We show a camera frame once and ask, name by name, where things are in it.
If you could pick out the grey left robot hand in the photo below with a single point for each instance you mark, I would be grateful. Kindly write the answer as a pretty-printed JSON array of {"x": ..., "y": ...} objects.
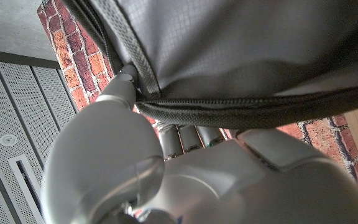
[{"x": 197, "y": 186}]

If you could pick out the black backpack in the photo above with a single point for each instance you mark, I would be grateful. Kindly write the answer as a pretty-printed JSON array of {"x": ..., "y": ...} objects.
[{"x": 228, "y": 46}]

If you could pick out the ceiling air slot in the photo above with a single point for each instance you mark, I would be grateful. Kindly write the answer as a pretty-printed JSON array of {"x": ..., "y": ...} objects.
[{"x": 26, "y": 186}]

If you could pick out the round white ceiling sensor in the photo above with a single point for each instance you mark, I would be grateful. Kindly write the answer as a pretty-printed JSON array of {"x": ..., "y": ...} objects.
[{"x": 8, "y": 140}]

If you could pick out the red brick printed backdrop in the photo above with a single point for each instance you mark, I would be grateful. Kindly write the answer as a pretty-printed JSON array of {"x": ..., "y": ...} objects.
[{"x": 70, "y": 37}]

